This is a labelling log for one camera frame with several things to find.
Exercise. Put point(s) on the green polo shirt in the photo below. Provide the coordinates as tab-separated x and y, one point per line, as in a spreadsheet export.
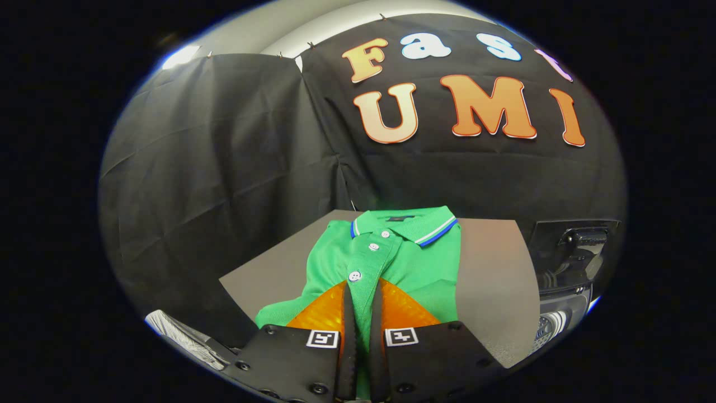
425	268

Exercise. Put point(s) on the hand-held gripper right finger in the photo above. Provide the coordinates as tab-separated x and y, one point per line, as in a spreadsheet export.
377	347

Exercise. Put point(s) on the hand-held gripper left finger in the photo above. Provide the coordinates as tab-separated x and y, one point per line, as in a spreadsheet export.
349	347

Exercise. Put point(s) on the dark glass washing machine lid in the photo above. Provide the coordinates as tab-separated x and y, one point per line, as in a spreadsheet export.
576	252

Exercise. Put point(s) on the grey stand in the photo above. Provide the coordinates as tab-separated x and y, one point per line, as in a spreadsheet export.
492	280

